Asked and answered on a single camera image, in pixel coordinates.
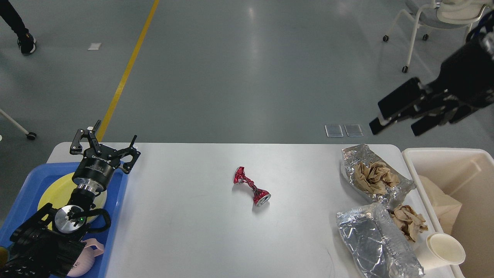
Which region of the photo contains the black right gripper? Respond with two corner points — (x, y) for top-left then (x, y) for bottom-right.
(369, 33), (494, 136)

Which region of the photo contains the beige plastic bin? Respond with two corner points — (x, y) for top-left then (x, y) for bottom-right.
(402, 147), (494, 278)

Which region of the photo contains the small brown paper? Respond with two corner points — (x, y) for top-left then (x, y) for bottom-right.
(389, 205), (428, 242)

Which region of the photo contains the pink ribbed mug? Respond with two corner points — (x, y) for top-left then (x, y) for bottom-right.
(68, 238), (105, 277)

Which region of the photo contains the aluminium foil sheet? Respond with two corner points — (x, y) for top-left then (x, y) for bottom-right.
(341, 144), (416, 210)

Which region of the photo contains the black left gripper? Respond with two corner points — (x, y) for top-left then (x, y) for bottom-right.
(69, 120), (141, 191)

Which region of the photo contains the white wheeled chair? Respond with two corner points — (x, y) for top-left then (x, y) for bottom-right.
(382, 0), (493, 73)

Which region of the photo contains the yellow round plate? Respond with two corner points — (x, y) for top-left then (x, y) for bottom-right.
(37, 172), (108, 223)

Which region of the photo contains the blue plastic tray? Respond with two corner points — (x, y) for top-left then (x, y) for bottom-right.
(1, 162), (127, 278)

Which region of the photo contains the brown paper bag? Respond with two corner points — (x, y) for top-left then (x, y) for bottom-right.
(419, 176), (462, 235)

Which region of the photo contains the crushed red can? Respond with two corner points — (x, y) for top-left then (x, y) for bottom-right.
(233, 166), (271, 207)

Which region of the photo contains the white paper cup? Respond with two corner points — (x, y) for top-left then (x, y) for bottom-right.
(414, 233), (466, 270)

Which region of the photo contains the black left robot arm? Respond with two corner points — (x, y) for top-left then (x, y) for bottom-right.
(1, 121), (140, 278)

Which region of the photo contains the left white chair leg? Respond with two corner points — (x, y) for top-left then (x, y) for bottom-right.
(0, 109), (37, 141)

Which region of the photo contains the brown paper ball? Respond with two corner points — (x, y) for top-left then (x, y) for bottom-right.
(354, 161), (400, 194)

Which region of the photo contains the person in dark clothes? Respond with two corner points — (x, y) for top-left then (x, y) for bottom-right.
(0, 0), (37, 55)

